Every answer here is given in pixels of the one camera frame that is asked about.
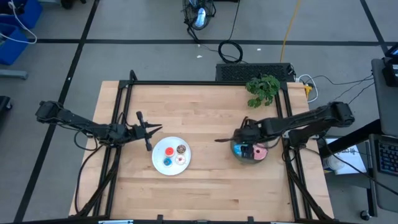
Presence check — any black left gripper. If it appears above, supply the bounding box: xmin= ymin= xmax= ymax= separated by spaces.
xmin=125 ymin=110 xmax=164 ymax=152

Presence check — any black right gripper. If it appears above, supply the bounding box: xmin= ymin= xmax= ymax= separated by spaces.
xmin=214 ymin=122 xmax=264 ymax=146

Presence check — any white round plate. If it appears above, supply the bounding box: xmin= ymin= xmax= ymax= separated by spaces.
xmin=151 ymin=136 xmax=192 ymax=177

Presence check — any clear glass bowl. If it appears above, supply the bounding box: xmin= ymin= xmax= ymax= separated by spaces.
xmin=230 ymin=139 xmax=269 ymax=166

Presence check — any pink frosted donut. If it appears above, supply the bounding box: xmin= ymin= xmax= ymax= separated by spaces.
xmin=252 ymin=144 xmax=269 ymax=161

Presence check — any green leafy plant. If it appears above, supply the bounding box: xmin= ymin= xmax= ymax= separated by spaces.
xmin=245 ymin=74 xmax=281 ymax=109

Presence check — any black computer case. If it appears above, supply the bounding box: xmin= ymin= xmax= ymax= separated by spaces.
xmin=215 ymin=62 xmax=295 ymax=83

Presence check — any black floor fan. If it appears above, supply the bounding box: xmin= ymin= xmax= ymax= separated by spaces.
xmin=181 ymin=0 xmax=216 ymax=44

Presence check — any white paper sheet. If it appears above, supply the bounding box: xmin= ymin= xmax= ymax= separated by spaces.
xmin=322 ymin=138 xmax=369 ymax=175

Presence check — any black keyboard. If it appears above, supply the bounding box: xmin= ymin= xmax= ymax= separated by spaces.
xmin=377 ymin=139 xmax=398 ymax=177

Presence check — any grey side table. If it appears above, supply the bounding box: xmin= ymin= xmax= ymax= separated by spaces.
xmin=371 ymin=57 xmax=398 ymax=138

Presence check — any blue plastic bin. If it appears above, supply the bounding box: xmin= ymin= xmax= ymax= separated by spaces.
xmin=0 ymin=0 xmax=44 ymax=30
xmin=0 ymin=22 xmax=29 ymax=66

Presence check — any grey desk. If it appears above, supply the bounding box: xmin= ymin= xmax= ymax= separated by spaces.
xmin=368 ymin=133 xmax=398 ymax=213

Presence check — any black metal table frame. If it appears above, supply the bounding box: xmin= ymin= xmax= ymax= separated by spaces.
xmin=73 ymin=69 xmax=336 ymax=224

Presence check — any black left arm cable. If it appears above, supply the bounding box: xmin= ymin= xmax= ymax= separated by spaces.
xmin=73 ymin=128 xmax=105 ymax=216

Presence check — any coiled black cable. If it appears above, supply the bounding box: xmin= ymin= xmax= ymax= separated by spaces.
xmin=217 ymin=40 xmax=244 ymax=64

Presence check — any white power cable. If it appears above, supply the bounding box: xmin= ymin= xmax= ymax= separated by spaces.
xmin=295 ymin=73 xmax=319 ymax=104

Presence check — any yellow cable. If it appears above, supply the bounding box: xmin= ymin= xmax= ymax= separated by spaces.
xmin=279 ymin=0 xmax=303 ymax=63

